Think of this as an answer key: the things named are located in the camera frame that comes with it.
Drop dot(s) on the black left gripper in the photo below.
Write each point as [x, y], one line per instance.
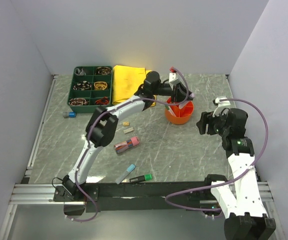
[179, 93]

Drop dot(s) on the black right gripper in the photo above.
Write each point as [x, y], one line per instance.
[207, 117]

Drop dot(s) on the orange round divided container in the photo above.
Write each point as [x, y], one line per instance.
[182, 115]

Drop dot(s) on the beige eraser block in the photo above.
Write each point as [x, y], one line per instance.
[128, 130]

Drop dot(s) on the clear tube blue cap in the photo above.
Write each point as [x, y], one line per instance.
[129, 169]

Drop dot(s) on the black green highlighter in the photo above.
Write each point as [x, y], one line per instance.
[142, 178]

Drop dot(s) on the dark blue pen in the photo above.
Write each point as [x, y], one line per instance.
[169, 109]

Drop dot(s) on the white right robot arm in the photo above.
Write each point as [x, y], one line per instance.
[245, 215]

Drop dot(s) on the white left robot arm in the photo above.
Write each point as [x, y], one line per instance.
[101, 128]

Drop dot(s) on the yellow folded cloth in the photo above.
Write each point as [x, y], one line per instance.
[126, 81]

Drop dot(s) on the small tan eraser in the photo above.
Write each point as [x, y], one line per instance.
[126, 123]

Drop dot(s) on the orange navy rolled tie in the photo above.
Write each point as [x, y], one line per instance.
[102, 101]

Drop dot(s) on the yellow black rolled tie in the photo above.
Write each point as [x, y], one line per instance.
[100, 85]

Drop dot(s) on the dark brown rolled tie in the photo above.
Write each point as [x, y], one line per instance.
[103, 70]

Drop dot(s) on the green compartment tray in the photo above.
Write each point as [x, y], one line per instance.
[92, 94]

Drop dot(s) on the black white rolled tie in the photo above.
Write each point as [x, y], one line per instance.
[82, 86]

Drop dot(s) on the grey rolled item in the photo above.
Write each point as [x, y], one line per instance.
[80, 72]

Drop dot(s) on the blue grey cylinder object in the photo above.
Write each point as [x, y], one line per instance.
[68, 114]

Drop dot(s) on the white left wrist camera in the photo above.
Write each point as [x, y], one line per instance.
[173, 77]

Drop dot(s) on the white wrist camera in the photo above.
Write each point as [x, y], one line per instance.
[173, 77]
[221, 104]

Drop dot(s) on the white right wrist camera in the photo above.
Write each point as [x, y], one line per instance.
[221, 104]

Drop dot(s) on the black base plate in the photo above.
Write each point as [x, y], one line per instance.
[148, 195]

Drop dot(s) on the aluminium rail frame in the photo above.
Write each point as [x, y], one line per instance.
[171, 153]

